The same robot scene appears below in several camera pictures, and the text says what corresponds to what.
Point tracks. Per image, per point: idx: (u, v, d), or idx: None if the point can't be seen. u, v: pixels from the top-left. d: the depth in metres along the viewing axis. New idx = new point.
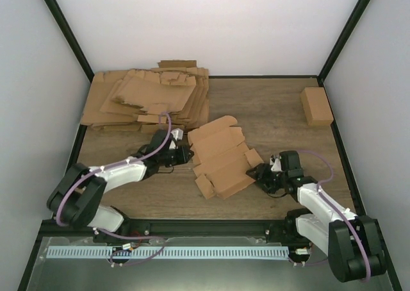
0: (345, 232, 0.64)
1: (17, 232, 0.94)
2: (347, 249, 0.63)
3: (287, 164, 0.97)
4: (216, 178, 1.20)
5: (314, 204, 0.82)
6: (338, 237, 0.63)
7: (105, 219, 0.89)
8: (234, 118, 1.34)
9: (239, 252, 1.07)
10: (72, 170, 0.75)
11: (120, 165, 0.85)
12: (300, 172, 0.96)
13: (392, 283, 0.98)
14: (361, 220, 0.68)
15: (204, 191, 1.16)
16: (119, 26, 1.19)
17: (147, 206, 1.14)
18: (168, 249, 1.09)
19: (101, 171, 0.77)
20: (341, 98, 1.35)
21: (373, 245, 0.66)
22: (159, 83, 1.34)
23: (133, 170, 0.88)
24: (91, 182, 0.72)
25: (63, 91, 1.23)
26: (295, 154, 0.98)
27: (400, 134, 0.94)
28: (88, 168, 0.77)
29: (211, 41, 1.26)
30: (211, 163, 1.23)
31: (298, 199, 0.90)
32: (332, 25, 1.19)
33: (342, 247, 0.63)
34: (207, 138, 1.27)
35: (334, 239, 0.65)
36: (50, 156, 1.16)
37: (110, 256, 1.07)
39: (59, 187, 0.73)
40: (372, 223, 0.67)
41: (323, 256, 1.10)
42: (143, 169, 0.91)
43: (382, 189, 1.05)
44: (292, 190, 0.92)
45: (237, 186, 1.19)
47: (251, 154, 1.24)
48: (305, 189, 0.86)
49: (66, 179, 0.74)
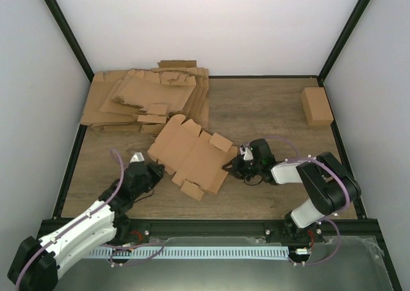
0: (310, 167, 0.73)
1: (17, 233, 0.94)
2: (316, 179, 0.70)
3: (259, 154, 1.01)
4: (195, 175, 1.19)
5: (286, 172, 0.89)
6: (306, 174, 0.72)
7: (91, 245, 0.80)
8: (182, 113, 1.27)
9: (240, 253, 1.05)
10: (21, 246, 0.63)
11: (80, 222, 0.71)
12: (271, 157, 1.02)
13: (391, 282, 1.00)
14: (323, 157, 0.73)
15: (196, 196, 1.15)
16: (120, 26, 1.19)
17: (147, 206, 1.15)
18: (168, 249, 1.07)
19: (52, 244, 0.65)
20: (341, 98, 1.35)
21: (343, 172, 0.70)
22: (159, 83, 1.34)
23: (97, 223, 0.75)
24: (40, 261, 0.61)
25: (65, 92, 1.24)
26: (264, 143, 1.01)
27: (400, 134, 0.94)
28: (38, 241, 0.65)
29: (212, 41, 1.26)
30: (182, 164, 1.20)
31: (275, 179, 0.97)
32: (332, 24, 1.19)
33: (311, 179, 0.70)
34: (166, 148, 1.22)
35: (305, 179, 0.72)
36: (51, 156, 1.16)
37: (110, 256, 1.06)
39: (12, 264, 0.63)
40: (330, 154, 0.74)
41: (322, 255, 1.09)
42: (111, 214, 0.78)
43: (380, 190, 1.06)
44: (269, 178, 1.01)
45: (219, 177, 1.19)
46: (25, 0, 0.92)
47: (216, 138, 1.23)
48: (278, 165, 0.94)
49: (17, 256, 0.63)
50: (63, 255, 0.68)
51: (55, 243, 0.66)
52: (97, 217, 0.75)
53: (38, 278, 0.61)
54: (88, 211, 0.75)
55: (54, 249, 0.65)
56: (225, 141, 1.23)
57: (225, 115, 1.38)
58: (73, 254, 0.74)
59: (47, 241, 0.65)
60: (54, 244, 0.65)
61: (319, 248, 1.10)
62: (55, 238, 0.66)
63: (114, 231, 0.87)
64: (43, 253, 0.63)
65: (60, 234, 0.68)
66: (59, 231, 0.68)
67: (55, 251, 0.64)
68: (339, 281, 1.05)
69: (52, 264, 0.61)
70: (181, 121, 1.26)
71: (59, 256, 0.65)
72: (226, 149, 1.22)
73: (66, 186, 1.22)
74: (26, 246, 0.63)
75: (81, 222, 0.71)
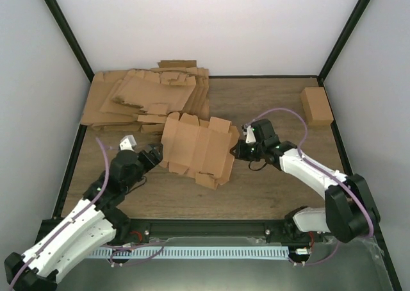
0: (340, 195, 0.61)
1: (17, 233, 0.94)
2: (346, 213, 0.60)
3: (262, 134, 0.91)
4: (207, 166, 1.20)
5: (300, 171, 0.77)
6: (336, 203, 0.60)
7: (90, 247, 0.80)
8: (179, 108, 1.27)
9: (240, 253, 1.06)
10: (6, 263, 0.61)
11: (62, 230, 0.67)
12: (275, 139, 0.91)
13: (391, 282, 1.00)
14: (352, 179, 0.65)
15: (209, 184, 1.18)
16: (120, 26, 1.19)
17: (147, 206, 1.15)
18: (168, 249, 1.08)
19: (35, 259, 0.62)
20: (341, 98, 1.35)
21: (368, 199, 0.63)
22: (159, 83, 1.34)
23: (83, 226, 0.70)
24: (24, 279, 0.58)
25: (64, 92, 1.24)
26: (266, 122, 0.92)
27: (400, 134, 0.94)
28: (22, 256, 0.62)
29: (212, 41, 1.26)
30: (193, 158, 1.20)
31: (282, 168, 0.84)
32: (332, 24, 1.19)
33: (340, 209, 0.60)
34: (173, 151, 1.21)
35: (331, 205, 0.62)
36: (51, 156, 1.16)
37: (110, 256, 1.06)
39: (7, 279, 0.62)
40: (364, 181, 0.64)
41: (321, 256, 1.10)
42: (98, 214, 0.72)
43: (380, 190, 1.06)
44: (273, 159, 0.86)
45: (228, 162, 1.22)
46: (25, 0, 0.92)
47: (214, 122, 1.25)
48: (288, 158, 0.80)
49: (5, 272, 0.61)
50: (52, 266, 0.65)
51: (38, 257, 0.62)
52: (82, 220, 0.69)
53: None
54: (71, 215, 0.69)
55: (38, 265, 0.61)
56: (223, 121, 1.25)
57: (225, 115, 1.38)
58: (72, 258, 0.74)
59: (29, 257, 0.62)
60: (37, 258, 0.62)
61: (319, 248, 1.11)
62: (36, 253, 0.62)
63: (114, 231, 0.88)
64: (28, 268, 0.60)
65: (43, 247, 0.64)
66: (43, 242, 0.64)
67: (38, 266, 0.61)
68: (339, 281, 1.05)
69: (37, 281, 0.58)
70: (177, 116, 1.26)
71: (45, 270, 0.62)
72: (227, 130, 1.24)
73: (66, 186, 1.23)
74: (10, 263, 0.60)
75: (63, 229, 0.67)
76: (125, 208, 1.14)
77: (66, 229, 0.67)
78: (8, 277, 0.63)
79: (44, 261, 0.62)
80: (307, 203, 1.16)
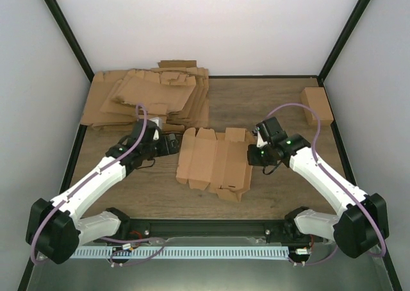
0: (359, 216, 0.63)
1: (16, 233, 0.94)
2: (362, 234, 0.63)
3: (268, 131, 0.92)
4: (227, 180, 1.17)
5: (315, 178, 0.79)
6: (354, 226, 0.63)
7: (102, 226, 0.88)
8: (180, 106, 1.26)
9: (240, 253, 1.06)
10: (34, 209, 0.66)
11: (91, 179, 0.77)
12: (282, 134, 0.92)
13: (392, 283, 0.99)
14: (370, 199, 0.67)
15: (232, 199, 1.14)
16: (120, 26, 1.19)
17: (147, 206, 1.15)
18: (168, 249, 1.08)
19: (65, 203, 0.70)
20: (341, 98, 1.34)
21: (382, 220, 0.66)
22: (159, 83, 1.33)
23: (107, 179, 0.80)
24: (58, 217, 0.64)
25: (64, 92, 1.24)
26: (271, 118, 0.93)
27: (400, 134, 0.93)
28: (51, 203, 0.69)
29: (211, 40, 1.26)
30: (214, 173, 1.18)
31: (290, 165, 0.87)
32: (332, 25, 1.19)
33: (357, 232, 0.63)
34: (192, 168, 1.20)
35: (348, 226, 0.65)
36: (51, 156, 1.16)
37: (110, 256, 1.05)
39: (29, 229, 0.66)
40: (382, 200, 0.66)
41: (321, 256, 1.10)
42: (122, 170, 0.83)
43: (380, 190, 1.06)
44: (283, 154, 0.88)
45: (247, 170, 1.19)
46: (25, 0, 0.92)
47: (230, 132, 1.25)
48: (302, 161, 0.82)
49: (32, 219, 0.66)
50: (79, 214, 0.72)
51: (68, 202, 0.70)
52: (107, 173, 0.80)
53: (58, 236, 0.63)
54: (98, 167, 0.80)
55: (69, 207, 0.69)
56: (237, 130, 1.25)
57: (225, 115, 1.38)
58: (89, 227, 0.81)
59: (59, 202, 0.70)
60: (68, 202, 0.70)
61: (319, 248, 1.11)
62: (67, 197, 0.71)
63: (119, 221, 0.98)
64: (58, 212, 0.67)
65: (72, 193, 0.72)
66: (70, 190, 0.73)
67: (70, 209, 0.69)
68: (339, 281, 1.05)
69: (68, 221, 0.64)
70: (194, 133, 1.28)
71: (75, 215, 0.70)
72: (242, 138, 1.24)
73: (66, 186, 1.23)
74: (38, 209, 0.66)
75: (91, 179, 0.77)
76: (125, 207, 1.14)
77: (94, 178, 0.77)
78: (31, 229, 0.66)
79: (74, 205, 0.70)
80: (307, 203, 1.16)
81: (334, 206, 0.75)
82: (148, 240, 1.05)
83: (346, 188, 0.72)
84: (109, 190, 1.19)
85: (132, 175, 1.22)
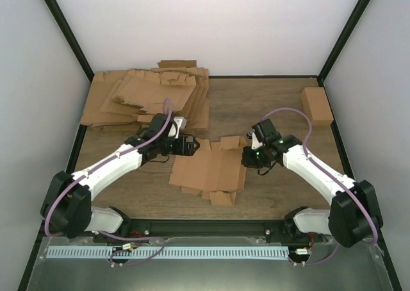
0: (349, 202, 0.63)
1: (16, 233, 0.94)
2: (351, 219, 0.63)
3: (262, 132, 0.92)
4: (221, 184, 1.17)
5: (307, 172, 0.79)
6: (343, 211, 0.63)
7: (106, 220, 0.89)
8: (180, 106, 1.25)
9: (239, 252, 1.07)
10: (54, 181, 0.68)
11: (110, 161, 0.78)
12: (276, 135, 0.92)
13: (392, 282, 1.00)
14: (360, 186, 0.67)
15: (225, 201, 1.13)
16: (120, 26, 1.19)
17: (147, 206, 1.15)
18: (168, 249, 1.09)
19: (85, 177, 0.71)
20: (341, 99, 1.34)
21: (373, 206, 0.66)
22: (159, 83, 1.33)
23: (124, 165, 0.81)
24: (76, 190, 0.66)
25: (64, 91, 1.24)
26: (266, 120, 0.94)
27: (400, 133, 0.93)
28: (71, 176, 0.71)
29: (211, 41, 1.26)
30: (207, 179, 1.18)
31: (284, 163, 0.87)
32: (332, 24, 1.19)
33: (347, 218, 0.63)
34: (186, 174, 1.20)
35: (337, 212, 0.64)
36: (51, 156, 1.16)
37: (109, 256, 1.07)
39: (45, 200, 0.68)
40: (371, 187, 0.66)
41: (321, 255, 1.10)
42: (138, 159, 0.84)
43: (380, 190, 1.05)
44: (276, 154, 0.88)
45: (241, 175, 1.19)
46: (24, 0, 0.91)
47: (225, 140, 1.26)
48: (293, 156, 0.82)
49: (52, 190, 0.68)
50: (97, 190, 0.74)
51: (88, 177, 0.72)
52: (125, 157, 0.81)
53: (74, 211, 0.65)
54: (117, 152, 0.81)
55: (88, 182, 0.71)
56: (232, 138, 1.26)
57: (225, 115, 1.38)
58: (97, 215, 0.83)
59: (79, 175, 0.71)
60: (88, 178, 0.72)
61: (319, 248, 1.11)
62: (87, 173, 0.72)
63: (121, 219, 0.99)
64: (78, 186, 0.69)
65: (91, 170, 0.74)
66: (90, 168, 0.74)
67: (88, 184, 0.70)
68: (339, 281, 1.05)
69: (86, 195, 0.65)
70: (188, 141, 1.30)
71: (93, 190, 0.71)
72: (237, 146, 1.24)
73: None
74: (59, 181, 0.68)
75: (111, 161, 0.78)
76: (124, 207, 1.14)
77: (113, 161, 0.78)
78: (48, 199, 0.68)
79: (93, 181, 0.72)
80: (307, 203, 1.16)
81: (325, 197, 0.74)
82: (148, 239, 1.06)
83: (335, 177, 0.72)
84: (109, 190, 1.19)
85: (132, 175, 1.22)
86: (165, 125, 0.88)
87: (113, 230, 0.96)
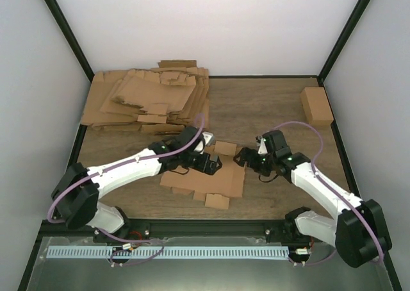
0: (355, 221, 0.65)
1: (16, 233, 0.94)
2: (358, 238, 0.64)
3: (273, 145, 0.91)
4: (215, 187, 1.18)
5: (313, 189, 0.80)
6: (349, 229, 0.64)
7: (107, 220, 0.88)
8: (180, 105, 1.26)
9: (240, 252, 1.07)
10: (71, 171, 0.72)
11: (128, 164, 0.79)
12: (287, 150, 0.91)
13: (392, 282, 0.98)
14: (367, 205, 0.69)
15: (220, 205, 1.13)
16: (120, 26, 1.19)
17: (147, 206, 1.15)
18: (168, 249, 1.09)
19: (98, 175, 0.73)
20: (341, 99, 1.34)
21: (380, 227, 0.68)
22: (159, 83, 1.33)
23: (140, 171, 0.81)
24: (87, 186, 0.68)
25: (65, 91, 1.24)
26: (278, 132, 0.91)
27: (401, 133, 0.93)
28: (86, 170, 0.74)
29: (211, 40, 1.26)
30: (200, 182, 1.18)
31: (292, 179, 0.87)
32: (333, 24, 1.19)
33: (353, 237, 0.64)
34: (177, 175, 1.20)
35: (344, 231, 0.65)
36: (51, 156, 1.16)
37: (109, 256, 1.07)
39: (58, 186, 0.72)
40: (378, 207, 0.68)
41: (322, 256, 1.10)
42: (156, 167, 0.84)
43: (381, 190, 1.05)
44: (285, 170, 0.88)
45: (236, 179, 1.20)
46: (24, 0, 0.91)
47: (219, 145, 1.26)
48: (300, 173, 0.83)
49: (66, 179, 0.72)
50: (106, 190, 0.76)
51: (101, 175, 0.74)
52: (144, 164, 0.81)
53: (78, 206, 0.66)
54: (137, 156, 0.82)
55: (100, 181, 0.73)
56: (226, 143, 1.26)
57: (225, 115, 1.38)
58: (102, 213, 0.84)
59: (93, 172, 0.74)
60: (101, 176, 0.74)
61: (319, 248, 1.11)
62: (102, 171, 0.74)
63: (122, 222, 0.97)
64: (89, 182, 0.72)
65: (106, 169, 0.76)
66: (107, 166, 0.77)
67: (100, 182, 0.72)
68: (339, 281, 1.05)
69: (93, 194, 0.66)
70: None
71: (102, 190, 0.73)
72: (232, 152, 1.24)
73: None
74: (74, 172, 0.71)
75: (128, 163, 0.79)
76: (124, 207, 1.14)
77: (131, 164, 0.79)
78: (61, 187, 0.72)
79: (105, 181, 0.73)
80: (308, 203, 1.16)
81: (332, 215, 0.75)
82: (148, 240, 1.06)
83: (342, 195, 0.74)
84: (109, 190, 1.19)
85: None
86: (193, 140, 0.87)
87: (111, 232, 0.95)
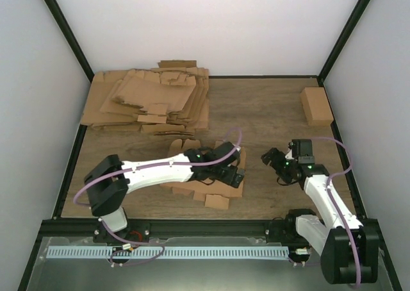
0: (344, 238, 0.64)
1: (16, 233, 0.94)
2: (342, 256, 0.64)
3: (298, 150, 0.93)
4: (214, 187, 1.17)
5: (319, 200, 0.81)
6: (336, 245, 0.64)
7: (114, 218, 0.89)
8: (180, 105, 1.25)
9: (240, 253, 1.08)
10: (106, 161, 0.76)
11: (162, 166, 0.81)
12: (311, 159, 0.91)
13: (392, 283, 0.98)
14: (364, 231, 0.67)
15: (220, 206, 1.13)
16: (120, 26, 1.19)
17: (147, 206, 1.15)
18: (168, 249, 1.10)
19: (131, 172, 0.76)
20: (341, 99, 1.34)
21: (370, 256, 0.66)
22: (159, 83, 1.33)
23: (170, 177, 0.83)
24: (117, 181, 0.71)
25: (65, 91, 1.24)
26: (307, 140, 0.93)
27: (401, 133, 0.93)
28: (121, 163, 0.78)
29: (211, 40, 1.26)
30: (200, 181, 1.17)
31: (304, 186, 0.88)
32: (332, 24, 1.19)
33: (337, 253, 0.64)
34: None
35: (330, 244, 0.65)
36: (51, 155, 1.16)
37: (110, 256, 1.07)
39: (93, 172, 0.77)
40: (375, 236, 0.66)
41: None
42: (184, 175, 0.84)
43: (380, 190, 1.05)
44: (300, 175, 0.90)
45: None
46: (24, 0, 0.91)
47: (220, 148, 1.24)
48: (314, 182, 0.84)
49: (100, 167, 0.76)
50: (134, 186, 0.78)
51: (133, 172, 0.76)
52: (177, 169, 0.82)
53: (105, 197, 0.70)
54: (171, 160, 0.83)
55: (131, 177, 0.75)
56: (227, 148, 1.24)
57: (225, 115, 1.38)
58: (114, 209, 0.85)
59: (127, 166, 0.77)
60: (133, 173, 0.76)
61: None
62: (134, 168, 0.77)
63: (124, 225, 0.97)
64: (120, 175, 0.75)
65: (139, 167, 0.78)
66: (141, 163, 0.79)
67: (131, 179, 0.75)
68: None
69: (121, 189, 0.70)
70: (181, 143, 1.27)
71: (132, 186, 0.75)
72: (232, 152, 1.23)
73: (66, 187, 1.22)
74: (109, 163, 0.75)
75: (161, 166, 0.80)
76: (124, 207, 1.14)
77: (163, 167, 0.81)
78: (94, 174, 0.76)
79: (135, 178, 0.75)
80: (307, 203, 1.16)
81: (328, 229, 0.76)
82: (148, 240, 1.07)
83: (343, 215, 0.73)
84: None
85: None
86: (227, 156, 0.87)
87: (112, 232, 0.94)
